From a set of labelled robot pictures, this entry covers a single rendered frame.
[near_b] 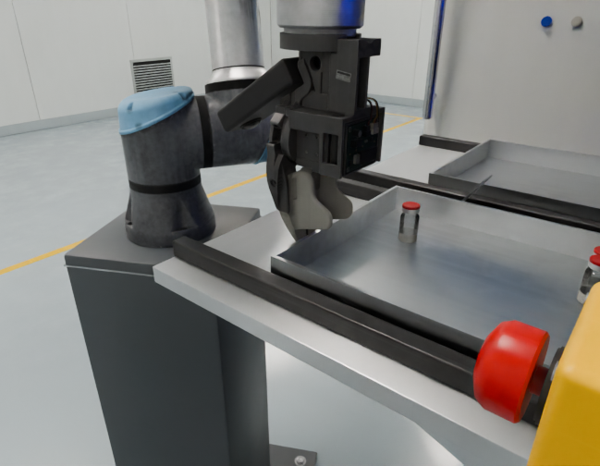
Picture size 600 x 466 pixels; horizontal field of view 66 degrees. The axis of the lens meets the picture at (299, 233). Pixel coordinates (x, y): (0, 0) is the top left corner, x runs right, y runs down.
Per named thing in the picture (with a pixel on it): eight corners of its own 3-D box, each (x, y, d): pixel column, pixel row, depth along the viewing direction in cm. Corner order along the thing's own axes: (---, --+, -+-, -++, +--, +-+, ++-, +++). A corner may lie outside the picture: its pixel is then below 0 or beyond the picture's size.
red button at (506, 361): (575, 404, 21) (600, 330, 19) (554, 467, 18) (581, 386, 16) (488, 367, 23) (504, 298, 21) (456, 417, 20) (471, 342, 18)
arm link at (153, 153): (126, 166, 80) (112, 85, 74) (204, 159, 84) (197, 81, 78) (126, 190, 70) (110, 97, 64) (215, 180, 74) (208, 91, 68)
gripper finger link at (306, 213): (323, 270, 46) (325, 181, 42) (276, 251, 49) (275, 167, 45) (340, 258, 48) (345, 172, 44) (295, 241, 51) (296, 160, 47)
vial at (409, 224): (420, 239, 56) (423, 206, 54) (411, 245, 55) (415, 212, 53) (403, 234, 58) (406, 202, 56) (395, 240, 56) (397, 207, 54)
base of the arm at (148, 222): (107, 242, 76) (96, 185, 72) (153, 208, 89) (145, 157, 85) (194, 251, 73) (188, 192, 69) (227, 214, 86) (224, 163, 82)
